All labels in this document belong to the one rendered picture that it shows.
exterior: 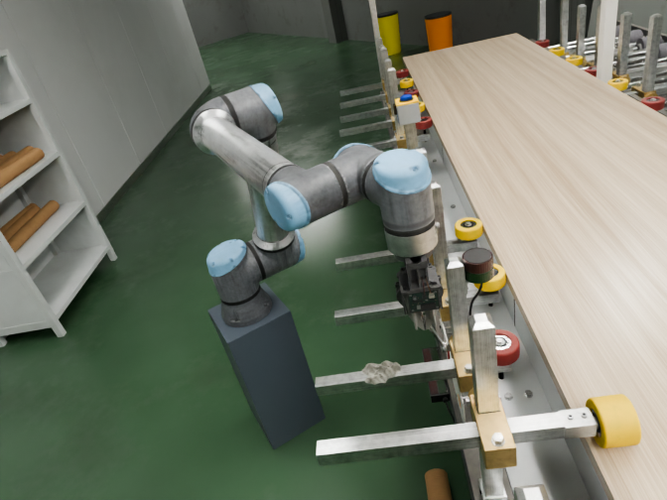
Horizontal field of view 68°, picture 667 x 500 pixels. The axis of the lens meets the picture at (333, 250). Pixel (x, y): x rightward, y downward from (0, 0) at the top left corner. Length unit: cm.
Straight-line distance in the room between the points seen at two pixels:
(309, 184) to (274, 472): 150
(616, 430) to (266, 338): 124
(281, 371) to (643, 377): 127
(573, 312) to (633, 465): 37
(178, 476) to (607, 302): 175
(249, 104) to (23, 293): 234
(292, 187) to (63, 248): 355
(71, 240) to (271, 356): 261
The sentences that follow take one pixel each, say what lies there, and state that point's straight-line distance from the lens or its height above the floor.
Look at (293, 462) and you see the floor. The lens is 215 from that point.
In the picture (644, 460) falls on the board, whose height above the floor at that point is 90.
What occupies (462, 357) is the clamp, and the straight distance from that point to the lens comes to 115.
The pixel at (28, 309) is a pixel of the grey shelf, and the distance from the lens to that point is 349.
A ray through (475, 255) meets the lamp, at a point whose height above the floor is 111.
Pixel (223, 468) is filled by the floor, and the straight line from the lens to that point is 225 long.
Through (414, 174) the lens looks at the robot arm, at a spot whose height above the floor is 136.
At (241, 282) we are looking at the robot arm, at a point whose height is 77.
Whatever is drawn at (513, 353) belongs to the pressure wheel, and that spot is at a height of 90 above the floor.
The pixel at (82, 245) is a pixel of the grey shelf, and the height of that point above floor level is 16.
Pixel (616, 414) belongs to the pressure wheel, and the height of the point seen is 98.
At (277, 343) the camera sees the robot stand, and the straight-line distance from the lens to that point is 189.
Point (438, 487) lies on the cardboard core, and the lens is 190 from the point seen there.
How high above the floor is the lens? 169
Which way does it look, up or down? 31 degrees down
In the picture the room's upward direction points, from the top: 14 degrees counter-clockwise
